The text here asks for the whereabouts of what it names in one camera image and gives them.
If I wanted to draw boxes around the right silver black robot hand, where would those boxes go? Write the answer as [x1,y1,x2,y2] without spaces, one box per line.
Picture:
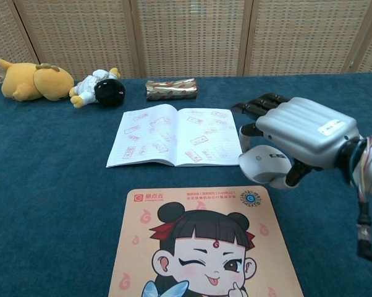
[230,93,360,190]

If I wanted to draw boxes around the white wireless mouse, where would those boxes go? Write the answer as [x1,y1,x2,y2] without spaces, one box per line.
[237,145,294,186]

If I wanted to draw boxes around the cartoon girl mouse pad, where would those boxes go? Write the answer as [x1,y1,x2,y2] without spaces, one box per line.
[107,185,305,297]

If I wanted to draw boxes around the open stamped notebook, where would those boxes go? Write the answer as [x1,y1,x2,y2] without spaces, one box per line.
[105,103,247,169]

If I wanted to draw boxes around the gold foil packet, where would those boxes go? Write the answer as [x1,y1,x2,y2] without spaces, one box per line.
[145,77,199,102]

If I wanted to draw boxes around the woven bamboo folding screen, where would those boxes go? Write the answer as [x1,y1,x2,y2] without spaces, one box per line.
[0,0,372,85]

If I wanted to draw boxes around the black haired white clothed doll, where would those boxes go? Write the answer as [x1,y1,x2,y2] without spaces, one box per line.
[69,67,127,109]

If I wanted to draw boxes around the blue felt table cover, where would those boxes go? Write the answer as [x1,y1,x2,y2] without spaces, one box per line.
[0,72,372,297]

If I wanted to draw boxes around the yellow plush toy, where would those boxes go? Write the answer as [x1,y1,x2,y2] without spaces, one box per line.
[0,58,75,103]

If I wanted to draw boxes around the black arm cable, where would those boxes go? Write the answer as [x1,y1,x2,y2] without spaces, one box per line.
[355,197,372,266]

